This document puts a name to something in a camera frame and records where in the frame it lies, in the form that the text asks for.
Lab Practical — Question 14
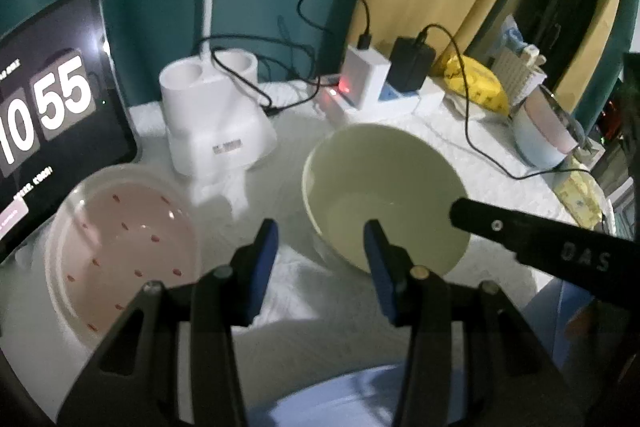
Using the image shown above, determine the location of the pink strawberry bowl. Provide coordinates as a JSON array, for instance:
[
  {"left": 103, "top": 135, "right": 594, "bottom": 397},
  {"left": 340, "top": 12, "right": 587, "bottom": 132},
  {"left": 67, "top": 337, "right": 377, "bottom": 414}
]
[{"left": 44, "top": 164, "right": 202, "bottom": 349}]

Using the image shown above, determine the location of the yellow tissue pack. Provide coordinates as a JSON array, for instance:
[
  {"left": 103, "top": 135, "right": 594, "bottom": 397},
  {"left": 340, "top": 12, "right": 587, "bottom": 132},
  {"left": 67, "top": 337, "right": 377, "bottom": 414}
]
[{"left": 552, "top": 156, "right": 608, "bottom": 230}]

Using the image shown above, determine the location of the blue plate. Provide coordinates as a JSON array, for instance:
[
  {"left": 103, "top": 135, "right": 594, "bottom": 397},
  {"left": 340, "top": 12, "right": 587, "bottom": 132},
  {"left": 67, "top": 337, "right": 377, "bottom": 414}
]
[{"left": 247, "top": 363, "right": 405, "bottom": 426}]

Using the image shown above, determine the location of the cream yellow bowl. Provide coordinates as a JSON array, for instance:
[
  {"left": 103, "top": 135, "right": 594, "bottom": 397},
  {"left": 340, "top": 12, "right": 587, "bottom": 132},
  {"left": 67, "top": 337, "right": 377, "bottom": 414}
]
[{"left": 302, "top": 124, "right": 470, "bottom": 277}]

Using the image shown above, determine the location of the light blue bowl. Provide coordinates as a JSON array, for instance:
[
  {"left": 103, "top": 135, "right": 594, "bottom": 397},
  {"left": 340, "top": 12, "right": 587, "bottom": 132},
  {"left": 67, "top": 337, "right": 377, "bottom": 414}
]
[{"left": 512, "top": 108, "right": 566, "bottom": 170}]

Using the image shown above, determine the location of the white desk lamp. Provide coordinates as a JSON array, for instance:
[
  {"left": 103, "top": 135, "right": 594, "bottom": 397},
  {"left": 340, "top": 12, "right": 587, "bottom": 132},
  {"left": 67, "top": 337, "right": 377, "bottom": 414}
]
[{"left": 158, "top": 0, "right": 277, "bottom": 180}]

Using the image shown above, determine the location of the white power strip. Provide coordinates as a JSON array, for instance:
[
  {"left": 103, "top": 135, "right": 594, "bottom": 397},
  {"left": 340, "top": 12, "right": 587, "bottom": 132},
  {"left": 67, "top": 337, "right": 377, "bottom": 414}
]
[{"left": 317, "top": 77, "right": 445, "bottom": 128}]

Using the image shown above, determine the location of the white plastic basket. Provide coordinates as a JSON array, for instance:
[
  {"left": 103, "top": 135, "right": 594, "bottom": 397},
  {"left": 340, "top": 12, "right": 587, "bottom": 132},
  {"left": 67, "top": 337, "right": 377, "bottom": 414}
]
[{"left": 491, "top": 48, "right": 547, "bottom": 109}]

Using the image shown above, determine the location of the yellow wet wipes pack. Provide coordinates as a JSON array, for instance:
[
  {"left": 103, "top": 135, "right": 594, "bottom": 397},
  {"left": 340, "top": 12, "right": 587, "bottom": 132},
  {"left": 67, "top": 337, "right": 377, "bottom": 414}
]
[{"left": 435, "top": 54, "right": 510, "bottom": 120}]

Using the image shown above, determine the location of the white charger plug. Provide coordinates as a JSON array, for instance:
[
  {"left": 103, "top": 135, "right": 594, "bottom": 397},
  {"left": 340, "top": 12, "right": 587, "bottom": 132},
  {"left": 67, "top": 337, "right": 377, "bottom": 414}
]
[{"left": 337, "top": 46, "right": 390, "bottom": 110}]

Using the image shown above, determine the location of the black power adapter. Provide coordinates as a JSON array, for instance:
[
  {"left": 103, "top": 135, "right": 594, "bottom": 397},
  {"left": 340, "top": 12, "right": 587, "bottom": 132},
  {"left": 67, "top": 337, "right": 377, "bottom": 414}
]
[{"left": 386, "top": 37, "right": 435, "bottom": 93}]

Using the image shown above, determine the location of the tablet showing clock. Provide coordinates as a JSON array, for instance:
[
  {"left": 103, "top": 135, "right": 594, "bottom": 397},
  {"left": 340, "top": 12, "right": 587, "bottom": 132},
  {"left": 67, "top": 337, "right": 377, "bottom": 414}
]
[{"left": 1, "top": 0, "right": 139, "bottom": 258}]

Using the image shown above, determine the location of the black adapter cable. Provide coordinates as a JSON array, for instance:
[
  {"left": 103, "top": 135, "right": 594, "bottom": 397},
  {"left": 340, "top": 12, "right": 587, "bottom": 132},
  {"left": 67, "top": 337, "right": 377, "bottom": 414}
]
[{"left": 418, "top": 24, "right": 594, "bottom": 181}]

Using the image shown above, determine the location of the black charger cable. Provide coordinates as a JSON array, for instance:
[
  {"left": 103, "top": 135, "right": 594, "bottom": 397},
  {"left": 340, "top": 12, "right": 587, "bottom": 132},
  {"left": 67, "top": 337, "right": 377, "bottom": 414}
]
[{"left": 193, "top": 0, "right": 373, "bottom": 118}]

